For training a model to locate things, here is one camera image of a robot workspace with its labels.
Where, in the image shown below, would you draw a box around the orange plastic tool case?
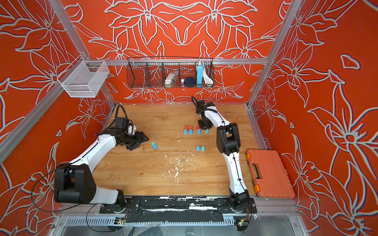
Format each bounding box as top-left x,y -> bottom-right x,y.
246,149 -> 295,199

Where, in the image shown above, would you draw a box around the light blue box in basket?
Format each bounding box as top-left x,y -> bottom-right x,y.
196,61 -> 203,88

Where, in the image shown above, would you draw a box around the white cables in basket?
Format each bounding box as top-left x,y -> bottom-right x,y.
203,66 -> 215,88

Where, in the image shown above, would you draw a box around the silver pouch in basket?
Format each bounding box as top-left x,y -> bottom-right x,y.
164,71 -> 179,88

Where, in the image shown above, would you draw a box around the dark blue ball in basket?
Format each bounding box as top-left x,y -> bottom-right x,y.
184,77 -> 196,88

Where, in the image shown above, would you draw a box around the clear plastic wall bin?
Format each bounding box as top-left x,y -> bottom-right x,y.
59,61 -> 109,98

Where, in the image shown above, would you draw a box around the black wire wall basket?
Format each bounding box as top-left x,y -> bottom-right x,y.
126,57 -> 215,89

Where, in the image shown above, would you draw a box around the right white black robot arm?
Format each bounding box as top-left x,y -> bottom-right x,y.
191,96 -> 251,212

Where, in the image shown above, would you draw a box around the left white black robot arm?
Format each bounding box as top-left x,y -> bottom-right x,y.
54,105 -> 149,211

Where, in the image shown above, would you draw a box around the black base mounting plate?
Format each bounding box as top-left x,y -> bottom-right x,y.
99,196 -> 257,226

